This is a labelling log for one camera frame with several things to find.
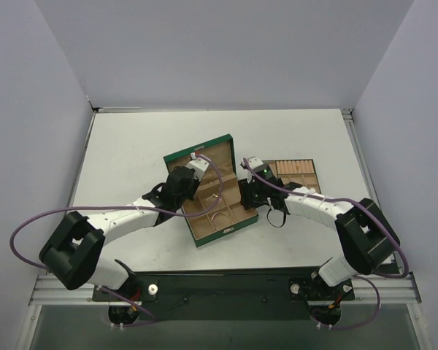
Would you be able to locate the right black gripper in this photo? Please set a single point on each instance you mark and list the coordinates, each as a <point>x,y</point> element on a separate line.
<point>248,193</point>

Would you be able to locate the silver pearl bangle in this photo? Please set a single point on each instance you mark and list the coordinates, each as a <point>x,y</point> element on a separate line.
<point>221,217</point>
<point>213,200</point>

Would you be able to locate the green tray with compartments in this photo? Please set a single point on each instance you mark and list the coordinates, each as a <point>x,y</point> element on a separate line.
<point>299,171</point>

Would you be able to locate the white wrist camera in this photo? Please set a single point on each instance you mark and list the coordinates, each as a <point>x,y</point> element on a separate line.
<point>199,164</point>
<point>253,164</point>

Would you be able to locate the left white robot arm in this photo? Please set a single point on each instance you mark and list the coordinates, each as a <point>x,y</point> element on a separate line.
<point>73,252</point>

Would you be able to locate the aluminium frame rail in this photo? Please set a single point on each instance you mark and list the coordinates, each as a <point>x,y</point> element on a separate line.
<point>125,160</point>

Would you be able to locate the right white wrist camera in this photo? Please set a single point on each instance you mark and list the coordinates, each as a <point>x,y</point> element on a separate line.
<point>253,164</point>

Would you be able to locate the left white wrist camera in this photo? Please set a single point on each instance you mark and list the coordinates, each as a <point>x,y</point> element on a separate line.
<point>199,164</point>

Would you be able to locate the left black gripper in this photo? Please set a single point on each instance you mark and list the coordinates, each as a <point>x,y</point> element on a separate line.
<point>186,181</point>

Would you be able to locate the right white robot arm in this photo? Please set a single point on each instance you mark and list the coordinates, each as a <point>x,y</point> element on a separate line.
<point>366,238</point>

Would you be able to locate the green jewelry box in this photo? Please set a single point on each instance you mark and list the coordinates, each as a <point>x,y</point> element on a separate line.
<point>223,182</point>

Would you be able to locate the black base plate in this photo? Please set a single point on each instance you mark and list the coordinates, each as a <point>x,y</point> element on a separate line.
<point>226,295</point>

